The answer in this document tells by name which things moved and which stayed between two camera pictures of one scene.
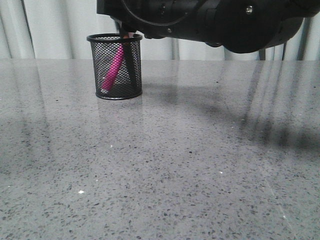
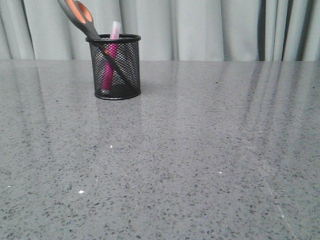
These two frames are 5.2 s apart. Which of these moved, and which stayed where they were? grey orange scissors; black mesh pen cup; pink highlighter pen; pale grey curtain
Moved: pink highlighter pen; grey orange scissors
Stayed: black mesh pen cup; pale grey curtain
